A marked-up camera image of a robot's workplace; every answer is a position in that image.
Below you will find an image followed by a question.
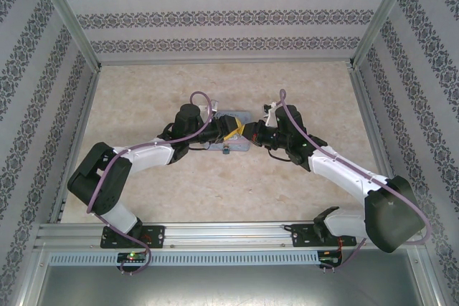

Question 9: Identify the right controller board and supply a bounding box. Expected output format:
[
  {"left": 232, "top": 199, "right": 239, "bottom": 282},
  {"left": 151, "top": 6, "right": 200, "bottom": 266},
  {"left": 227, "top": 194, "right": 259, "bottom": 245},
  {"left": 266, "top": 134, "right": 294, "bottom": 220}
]
[{"left": 320, "top": 250, "right": 344, "bottom": 267}]

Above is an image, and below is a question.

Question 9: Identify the controller board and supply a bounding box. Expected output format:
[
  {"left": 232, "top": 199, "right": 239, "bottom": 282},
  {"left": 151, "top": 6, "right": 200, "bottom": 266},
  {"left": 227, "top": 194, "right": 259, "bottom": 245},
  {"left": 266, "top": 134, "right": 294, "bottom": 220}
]
[
  {"left": 320, "top": 250, "right": 344, "bottom": 267},
  {"left": 117, "top": 251, "right": 148, "bottom": 264}
]

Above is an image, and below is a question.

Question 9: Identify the left controller board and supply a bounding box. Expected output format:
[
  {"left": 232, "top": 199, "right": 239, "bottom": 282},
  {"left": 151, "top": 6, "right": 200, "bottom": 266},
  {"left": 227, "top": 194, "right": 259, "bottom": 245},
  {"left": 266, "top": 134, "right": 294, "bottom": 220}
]
[{"left": 117, "top": 251, "right": 148, "bottom": 264}]

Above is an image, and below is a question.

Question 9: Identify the grey metal sheet panel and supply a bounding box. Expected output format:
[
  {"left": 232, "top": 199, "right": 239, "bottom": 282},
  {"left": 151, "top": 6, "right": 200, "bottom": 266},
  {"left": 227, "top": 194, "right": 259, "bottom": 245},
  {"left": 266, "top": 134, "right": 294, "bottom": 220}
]
[{"left": 35, "top": 265, "right": 430, "bottom": 306}]

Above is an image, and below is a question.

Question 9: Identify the thin black cable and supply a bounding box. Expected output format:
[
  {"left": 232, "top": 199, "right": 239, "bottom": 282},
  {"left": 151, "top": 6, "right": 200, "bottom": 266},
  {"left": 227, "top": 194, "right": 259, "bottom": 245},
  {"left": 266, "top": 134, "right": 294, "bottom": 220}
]
[{"left": 267, "top": 148, "right": 293, "bottom": 163}]

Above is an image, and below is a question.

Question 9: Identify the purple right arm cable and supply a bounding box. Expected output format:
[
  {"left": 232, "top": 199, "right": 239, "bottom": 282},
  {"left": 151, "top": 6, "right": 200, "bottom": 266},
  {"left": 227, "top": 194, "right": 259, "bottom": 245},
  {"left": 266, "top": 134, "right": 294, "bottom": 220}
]
[{"left": 278, "top": 89, "right": 431, "bottom": 273}]

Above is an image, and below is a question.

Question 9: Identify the aluminium side rail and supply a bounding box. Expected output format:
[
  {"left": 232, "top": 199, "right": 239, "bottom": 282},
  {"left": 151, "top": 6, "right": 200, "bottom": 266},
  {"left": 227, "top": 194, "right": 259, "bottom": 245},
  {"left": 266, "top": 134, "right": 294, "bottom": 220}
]
[
  {"left": 49, "top": 68, "right": 102, "bottom": 224},
  {"left": 349, "top": 68, "right": 408, "bottom": 221}
]

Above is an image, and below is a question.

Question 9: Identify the aluminium mounting rail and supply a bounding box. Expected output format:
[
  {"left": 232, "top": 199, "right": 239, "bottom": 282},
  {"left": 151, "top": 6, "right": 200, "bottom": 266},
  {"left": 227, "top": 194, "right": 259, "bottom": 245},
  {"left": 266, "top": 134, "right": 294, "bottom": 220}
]
[{"left": 34, "top": 222, "right": 420, "bottom": 249}]

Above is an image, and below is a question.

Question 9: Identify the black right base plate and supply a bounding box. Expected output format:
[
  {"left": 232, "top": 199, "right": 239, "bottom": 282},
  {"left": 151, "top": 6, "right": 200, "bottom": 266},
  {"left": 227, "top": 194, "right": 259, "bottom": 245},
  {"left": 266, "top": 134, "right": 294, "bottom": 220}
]
[{"left": 290, "top": 223, "right": 356, "bottom": 249}]

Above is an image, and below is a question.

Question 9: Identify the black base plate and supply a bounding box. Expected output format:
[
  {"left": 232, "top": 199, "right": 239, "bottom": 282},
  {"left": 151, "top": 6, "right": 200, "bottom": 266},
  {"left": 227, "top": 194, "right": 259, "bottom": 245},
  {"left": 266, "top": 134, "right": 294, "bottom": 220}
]
[
  {"left": 101, "top": 225, "right": 166, "bottom": 249},
  {"left": 290, "top": 223, "right": 356, "bottom": 249}
]

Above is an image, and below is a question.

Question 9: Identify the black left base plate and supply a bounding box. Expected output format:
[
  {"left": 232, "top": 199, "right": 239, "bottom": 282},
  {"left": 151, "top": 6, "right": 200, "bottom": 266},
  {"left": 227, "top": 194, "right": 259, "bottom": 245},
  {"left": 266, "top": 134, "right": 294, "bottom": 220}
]
[{"left": 101, "top": 225, "right": 166, "bottom": 249}]

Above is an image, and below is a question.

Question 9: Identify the slotted grey cable duct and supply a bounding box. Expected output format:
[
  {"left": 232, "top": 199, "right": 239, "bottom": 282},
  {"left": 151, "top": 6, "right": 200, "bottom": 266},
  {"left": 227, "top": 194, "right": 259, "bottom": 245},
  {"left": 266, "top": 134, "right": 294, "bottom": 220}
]
[{"left": 48, "top": 251, "right": 320, "bottom": 266}]

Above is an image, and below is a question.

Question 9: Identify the aluminium frame post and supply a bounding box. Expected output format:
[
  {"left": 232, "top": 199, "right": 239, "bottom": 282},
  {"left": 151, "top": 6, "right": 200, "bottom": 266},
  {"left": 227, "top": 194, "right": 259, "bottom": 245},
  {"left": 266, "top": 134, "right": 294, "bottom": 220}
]
[
  {"left": 348, "top": 0, "right": 420, "bottom": 70},
  {"left": 27, "top": 0, "right": 103, "bottom": 70}
]

